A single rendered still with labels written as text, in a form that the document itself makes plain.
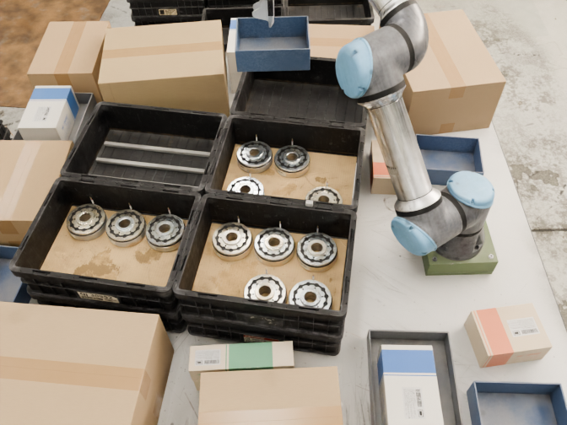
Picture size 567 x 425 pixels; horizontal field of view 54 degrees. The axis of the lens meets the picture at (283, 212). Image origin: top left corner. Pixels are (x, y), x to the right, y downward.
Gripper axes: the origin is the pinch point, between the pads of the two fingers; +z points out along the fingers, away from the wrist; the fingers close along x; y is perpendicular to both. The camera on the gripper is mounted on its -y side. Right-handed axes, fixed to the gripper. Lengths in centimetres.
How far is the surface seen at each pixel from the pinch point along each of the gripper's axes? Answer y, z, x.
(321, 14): -20, 55, -104
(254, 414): 3, 33, 99
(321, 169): -14.0, 30.9, 28.0
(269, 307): 0, 25, 78
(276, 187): -0.8, 31.4, 34.6
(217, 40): 19.9, 20.1, -24.4
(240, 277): 8, 33, 64
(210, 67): 20.9, 21.2, -10.0
